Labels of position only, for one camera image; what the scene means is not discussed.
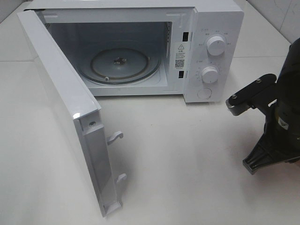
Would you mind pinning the white dial knob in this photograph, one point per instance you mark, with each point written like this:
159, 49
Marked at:
209, 75
216, 45

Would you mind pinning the white warning label sticker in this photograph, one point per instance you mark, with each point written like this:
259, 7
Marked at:
180, 55

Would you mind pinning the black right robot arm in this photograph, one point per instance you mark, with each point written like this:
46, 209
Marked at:
278, 98

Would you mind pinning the white microwave oven body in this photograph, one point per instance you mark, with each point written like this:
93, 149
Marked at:
76, 24

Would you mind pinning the upper white dial knob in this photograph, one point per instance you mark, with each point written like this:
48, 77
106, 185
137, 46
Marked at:
216, 45

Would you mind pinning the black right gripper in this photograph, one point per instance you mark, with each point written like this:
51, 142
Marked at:
280, 142

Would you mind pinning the white microwave door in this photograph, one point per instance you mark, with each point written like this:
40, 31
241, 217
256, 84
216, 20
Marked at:
75, 110

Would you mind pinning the lower white dial knob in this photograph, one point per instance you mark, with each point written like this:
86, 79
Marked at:
209, 75

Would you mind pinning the glass turntable tray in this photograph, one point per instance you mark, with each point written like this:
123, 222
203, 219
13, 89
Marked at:
119, 62

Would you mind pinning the round white door button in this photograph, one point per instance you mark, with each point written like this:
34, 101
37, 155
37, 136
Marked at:
204, 93

